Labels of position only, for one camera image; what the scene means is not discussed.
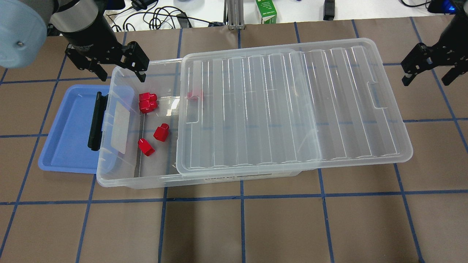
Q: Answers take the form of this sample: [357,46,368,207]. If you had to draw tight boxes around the black power adapter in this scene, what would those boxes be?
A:
[131,0,158,11]

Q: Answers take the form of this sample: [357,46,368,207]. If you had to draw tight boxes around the blue plastic tray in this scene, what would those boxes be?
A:
[38,84,110,174]

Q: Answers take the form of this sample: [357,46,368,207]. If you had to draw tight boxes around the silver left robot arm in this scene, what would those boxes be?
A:
[0,0,467,85]

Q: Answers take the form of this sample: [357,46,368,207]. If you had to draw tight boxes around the red block pair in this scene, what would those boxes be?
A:
[139,92,157,102]
[139,100,158,114]

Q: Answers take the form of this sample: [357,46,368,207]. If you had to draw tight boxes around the clear plastic box lid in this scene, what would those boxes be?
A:
[175,38,413,178]

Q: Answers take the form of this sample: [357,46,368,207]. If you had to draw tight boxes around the aluminium frame post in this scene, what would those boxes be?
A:
[224,0,245,30]

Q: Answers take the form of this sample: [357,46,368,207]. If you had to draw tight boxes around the red block pair lower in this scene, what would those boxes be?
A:
[139,100,158,114]

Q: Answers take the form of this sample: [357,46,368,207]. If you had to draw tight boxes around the green white carton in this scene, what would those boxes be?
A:
[255,0,278,24]

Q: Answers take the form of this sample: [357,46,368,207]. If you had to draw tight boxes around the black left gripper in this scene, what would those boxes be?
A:
[62,15,150,83]

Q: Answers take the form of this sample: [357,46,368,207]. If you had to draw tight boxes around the black box latch handle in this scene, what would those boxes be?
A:
[87,91,108,151]

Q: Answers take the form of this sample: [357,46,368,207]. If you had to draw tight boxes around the red block pair upper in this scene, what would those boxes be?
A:
[139,92,157,102]

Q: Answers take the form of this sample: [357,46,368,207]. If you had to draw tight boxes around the clear plastic storage box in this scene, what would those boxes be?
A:
[97,54,322,189]

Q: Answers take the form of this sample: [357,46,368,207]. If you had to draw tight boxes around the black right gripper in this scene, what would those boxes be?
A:
[401,28,468,87]

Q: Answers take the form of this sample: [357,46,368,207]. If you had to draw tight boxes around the red block under lid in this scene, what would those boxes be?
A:
[186,89,204,102]

